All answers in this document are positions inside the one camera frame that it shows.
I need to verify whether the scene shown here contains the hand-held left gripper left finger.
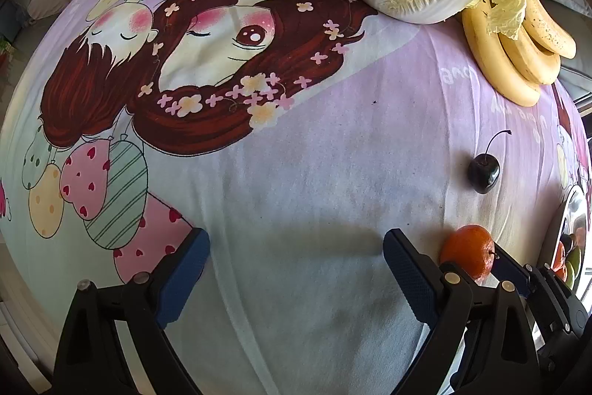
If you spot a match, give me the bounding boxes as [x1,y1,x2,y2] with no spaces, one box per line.
[53,227,211,395]

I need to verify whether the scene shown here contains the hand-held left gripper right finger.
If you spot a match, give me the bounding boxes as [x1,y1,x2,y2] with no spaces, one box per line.
[383,228,542,395]

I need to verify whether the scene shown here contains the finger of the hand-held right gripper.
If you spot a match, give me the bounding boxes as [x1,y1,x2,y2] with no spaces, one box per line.
[491,241,532,298]

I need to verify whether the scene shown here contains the tangerine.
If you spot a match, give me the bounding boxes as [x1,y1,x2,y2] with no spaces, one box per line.
[439,225,497,283]
[551,243,569,280]

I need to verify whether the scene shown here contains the green jujube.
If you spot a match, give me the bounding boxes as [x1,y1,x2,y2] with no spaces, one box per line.
[566,248,584,285]

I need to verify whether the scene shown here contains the stainless steel plate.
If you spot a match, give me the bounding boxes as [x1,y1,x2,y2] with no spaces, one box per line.
[539,184,592,298]

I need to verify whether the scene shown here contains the dark cherry with curved stem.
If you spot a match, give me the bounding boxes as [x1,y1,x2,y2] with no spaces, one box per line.
[467,130,513,195]

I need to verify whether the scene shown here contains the printed blanket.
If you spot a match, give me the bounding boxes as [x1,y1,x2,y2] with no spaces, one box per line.
[0,0,592,395]

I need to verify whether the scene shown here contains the spotted yellow banana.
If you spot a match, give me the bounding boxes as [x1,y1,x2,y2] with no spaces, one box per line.
[520,0,577,60]

